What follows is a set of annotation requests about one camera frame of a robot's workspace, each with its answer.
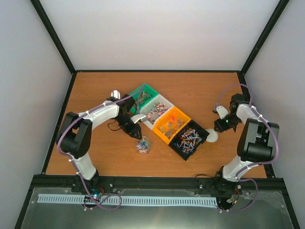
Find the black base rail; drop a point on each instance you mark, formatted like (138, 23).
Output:
(201, 185)

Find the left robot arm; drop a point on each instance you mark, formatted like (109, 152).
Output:
(75, 135)

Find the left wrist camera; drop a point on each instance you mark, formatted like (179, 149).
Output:
(139, 118)

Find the green candy bin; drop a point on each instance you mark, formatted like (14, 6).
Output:
(142, 95)

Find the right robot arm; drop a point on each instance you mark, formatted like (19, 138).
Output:
(257, 145)

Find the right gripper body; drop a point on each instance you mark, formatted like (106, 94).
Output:
(232, 121)

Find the black candy bin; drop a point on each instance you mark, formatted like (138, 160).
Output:
(188, 139)

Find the orange candy bin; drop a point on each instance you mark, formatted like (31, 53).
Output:
(169, 124)

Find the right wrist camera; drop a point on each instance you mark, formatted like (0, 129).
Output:
(221, 111)

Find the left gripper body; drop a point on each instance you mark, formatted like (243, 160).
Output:
(125, 126)

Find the light blue cable duct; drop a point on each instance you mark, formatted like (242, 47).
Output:
(134, 201)

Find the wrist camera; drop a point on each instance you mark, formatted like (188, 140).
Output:
(221, 111)
(139, 118)

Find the clear plastic jar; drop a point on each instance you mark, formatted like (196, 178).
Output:
(143, 146)

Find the metal scoop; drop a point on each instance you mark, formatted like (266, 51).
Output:
(116, 94)

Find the white jar lid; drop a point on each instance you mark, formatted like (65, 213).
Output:
(213, 136)

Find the white candy bin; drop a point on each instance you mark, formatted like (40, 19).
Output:
(154, 109)

